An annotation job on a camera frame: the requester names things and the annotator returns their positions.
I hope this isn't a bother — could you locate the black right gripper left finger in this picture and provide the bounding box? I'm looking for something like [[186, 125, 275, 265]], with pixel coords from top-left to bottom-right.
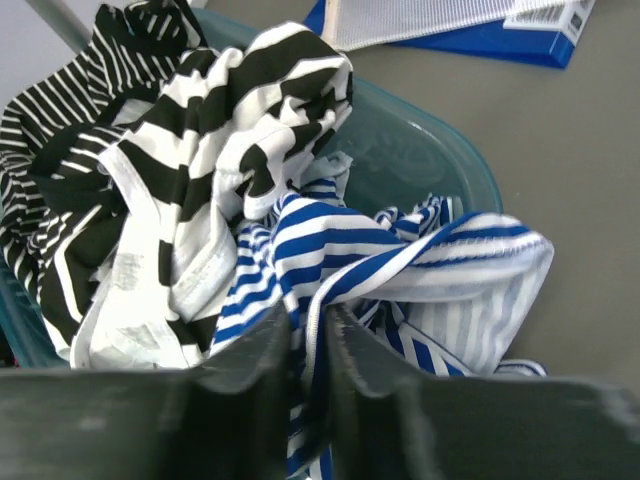
[[1, 305, 290, 479]]

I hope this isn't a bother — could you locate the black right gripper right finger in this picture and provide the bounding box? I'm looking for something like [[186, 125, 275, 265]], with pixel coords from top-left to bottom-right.
[[325, 305, 639, 480]]

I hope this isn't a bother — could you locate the blue white striped tank top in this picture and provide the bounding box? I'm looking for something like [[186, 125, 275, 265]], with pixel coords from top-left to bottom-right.
[[211, 178, 554, 479]]

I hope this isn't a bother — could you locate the wide-striped black white garment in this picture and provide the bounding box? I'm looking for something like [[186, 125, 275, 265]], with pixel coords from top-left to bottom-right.
[[30, 22, 352, 369]]

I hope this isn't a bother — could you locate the teal plastic basket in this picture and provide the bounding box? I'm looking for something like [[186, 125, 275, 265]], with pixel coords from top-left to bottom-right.
[[1, 8, 503, 368]]

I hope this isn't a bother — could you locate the thin-striped black white garment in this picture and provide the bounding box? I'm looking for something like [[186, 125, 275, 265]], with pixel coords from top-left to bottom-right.
[[1, 1, 205, 324]]

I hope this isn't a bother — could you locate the blue plastic folder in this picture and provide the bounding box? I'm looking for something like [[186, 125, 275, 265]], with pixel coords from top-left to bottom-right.
[[304, 1, 589, 69]]

